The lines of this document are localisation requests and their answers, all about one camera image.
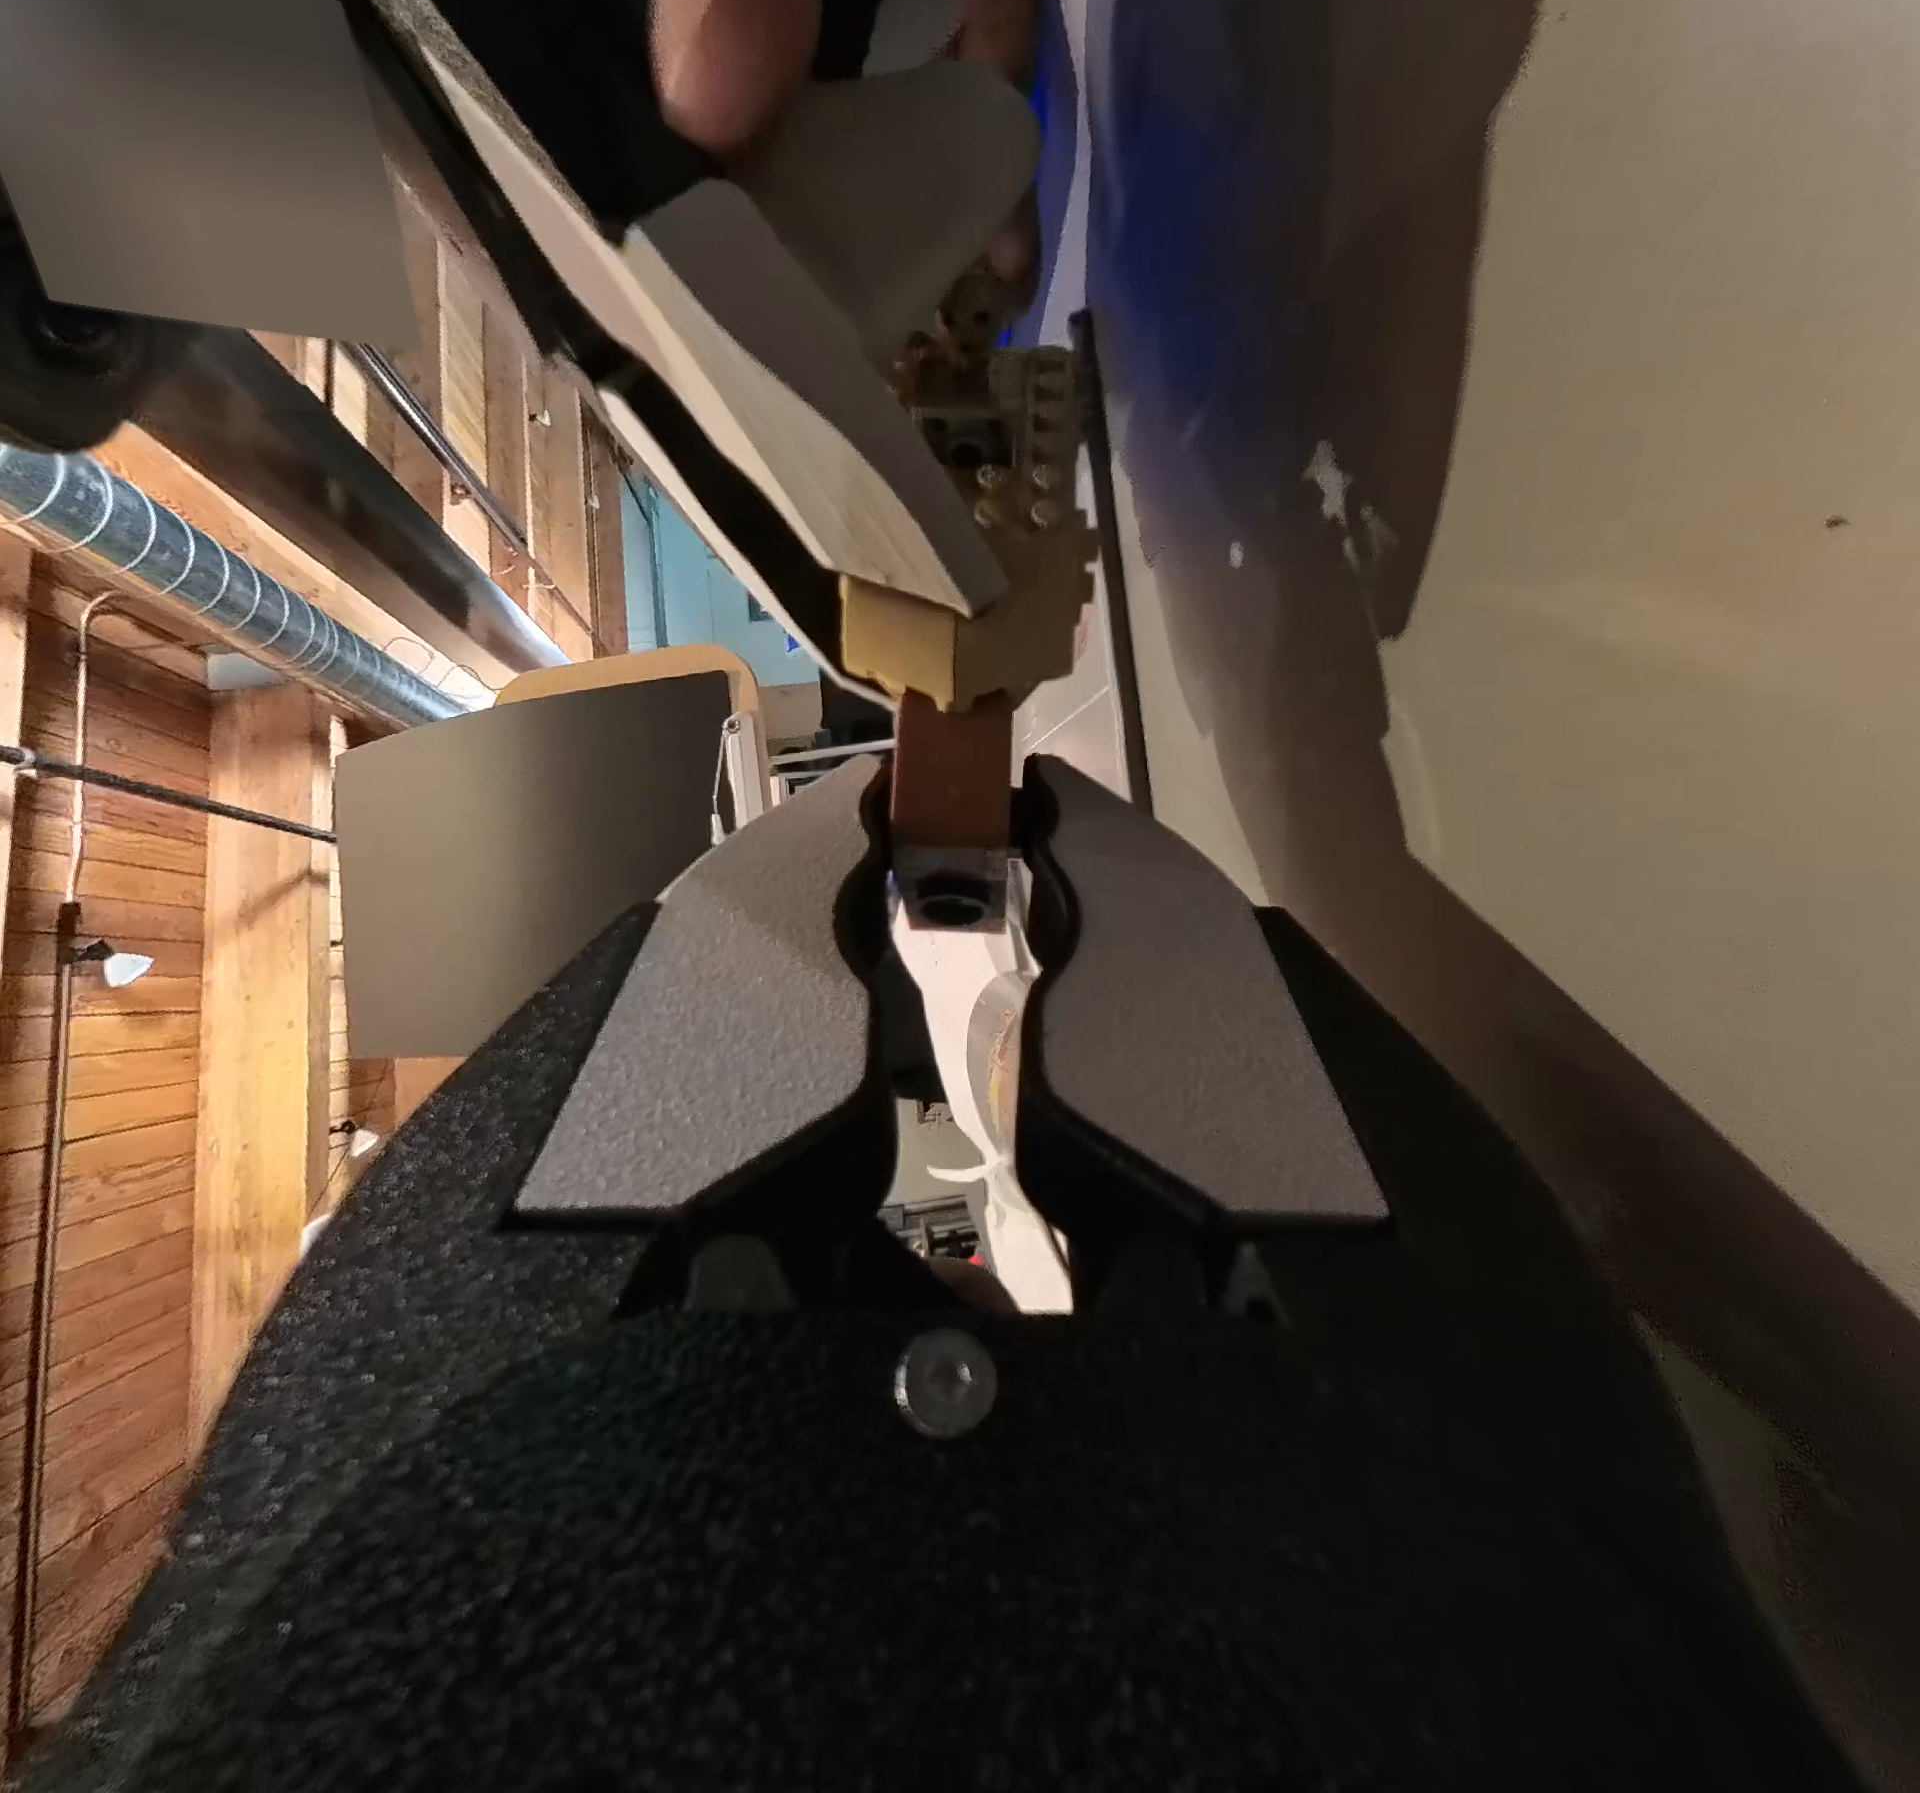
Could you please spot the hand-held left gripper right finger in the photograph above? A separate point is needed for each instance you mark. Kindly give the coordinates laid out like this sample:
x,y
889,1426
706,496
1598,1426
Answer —
x,y
1199,1057

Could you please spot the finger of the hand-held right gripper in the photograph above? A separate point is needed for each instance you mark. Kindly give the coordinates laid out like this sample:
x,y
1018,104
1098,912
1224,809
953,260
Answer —
x,y
810,397
510,158

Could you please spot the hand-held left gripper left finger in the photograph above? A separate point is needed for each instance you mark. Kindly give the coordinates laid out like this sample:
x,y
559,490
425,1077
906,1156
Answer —
x,y
705,1057

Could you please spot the tan and brown brick model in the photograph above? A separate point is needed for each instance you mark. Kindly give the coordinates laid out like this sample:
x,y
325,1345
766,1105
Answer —
x,y
952,788

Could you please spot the blue storage bin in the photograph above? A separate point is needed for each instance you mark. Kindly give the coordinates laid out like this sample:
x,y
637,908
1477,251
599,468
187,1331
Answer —
x,y
1170,173

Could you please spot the grey desk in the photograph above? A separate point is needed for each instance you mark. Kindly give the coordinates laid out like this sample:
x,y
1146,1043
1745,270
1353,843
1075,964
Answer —
x,y
1651,472

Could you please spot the person's right hand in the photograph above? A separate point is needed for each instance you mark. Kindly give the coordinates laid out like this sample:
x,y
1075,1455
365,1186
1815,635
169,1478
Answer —
x,y
736,23

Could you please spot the black wood-rimmed panel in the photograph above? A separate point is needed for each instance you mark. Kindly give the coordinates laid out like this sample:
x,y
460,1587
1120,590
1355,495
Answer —
x,y
510,862

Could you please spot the black ceiling pipe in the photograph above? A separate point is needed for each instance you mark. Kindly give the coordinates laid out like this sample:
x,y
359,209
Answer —
x,y
391,503

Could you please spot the silver ventilation duct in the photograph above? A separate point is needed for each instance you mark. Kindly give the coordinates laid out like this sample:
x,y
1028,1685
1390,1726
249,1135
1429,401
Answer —
x,y
224,586

